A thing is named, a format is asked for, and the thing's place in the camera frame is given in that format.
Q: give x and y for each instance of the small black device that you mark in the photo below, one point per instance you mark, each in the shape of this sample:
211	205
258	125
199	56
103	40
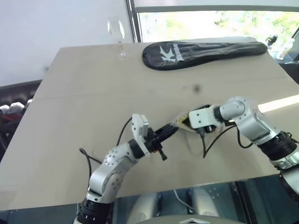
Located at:
272	40

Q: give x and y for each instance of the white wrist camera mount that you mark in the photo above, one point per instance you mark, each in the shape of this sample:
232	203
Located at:
201	117
138	130

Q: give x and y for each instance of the clear wine glass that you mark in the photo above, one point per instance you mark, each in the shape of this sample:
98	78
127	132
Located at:
118	37

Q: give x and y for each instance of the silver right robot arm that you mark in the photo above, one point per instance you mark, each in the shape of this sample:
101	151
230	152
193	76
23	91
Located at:
252	121

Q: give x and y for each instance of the silver robot leg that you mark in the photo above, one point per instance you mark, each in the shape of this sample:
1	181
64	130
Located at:
145	207
202	205

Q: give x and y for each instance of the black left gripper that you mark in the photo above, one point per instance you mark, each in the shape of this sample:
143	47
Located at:
153	142

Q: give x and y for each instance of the black racket cover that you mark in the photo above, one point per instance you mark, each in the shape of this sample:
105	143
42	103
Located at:
203	54

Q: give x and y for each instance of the dark window frame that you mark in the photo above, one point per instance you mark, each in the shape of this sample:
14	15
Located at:
132	21

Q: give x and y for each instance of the grey plaid pouch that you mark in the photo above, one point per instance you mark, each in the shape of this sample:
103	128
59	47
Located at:
180	121

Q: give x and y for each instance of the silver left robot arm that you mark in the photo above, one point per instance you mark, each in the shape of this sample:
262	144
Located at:
105	177

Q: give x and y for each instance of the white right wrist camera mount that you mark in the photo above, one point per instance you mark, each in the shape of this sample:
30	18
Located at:
201	117

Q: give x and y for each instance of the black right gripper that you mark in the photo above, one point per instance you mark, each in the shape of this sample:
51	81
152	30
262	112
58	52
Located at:
207	129

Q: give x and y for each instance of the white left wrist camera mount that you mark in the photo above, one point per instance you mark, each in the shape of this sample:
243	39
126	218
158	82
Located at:
138	130

